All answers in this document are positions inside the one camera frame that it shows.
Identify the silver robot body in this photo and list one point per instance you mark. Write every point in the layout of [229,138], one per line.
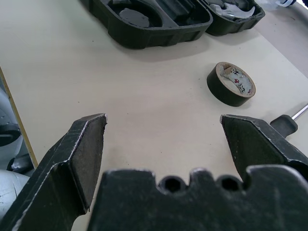
[7,108]

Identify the steel claw hammer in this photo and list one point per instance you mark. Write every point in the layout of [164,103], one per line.
[240,15]

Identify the black tool case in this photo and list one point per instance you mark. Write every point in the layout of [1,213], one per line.
[144,36]

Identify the black tape roll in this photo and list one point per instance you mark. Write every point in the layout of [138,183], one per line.
[222,95]

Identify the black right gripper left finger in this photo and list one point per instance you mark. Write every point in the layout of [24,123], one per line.
[60,168]

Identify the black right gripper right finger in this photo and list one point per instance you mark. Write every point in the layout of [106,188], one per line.
[255,144]

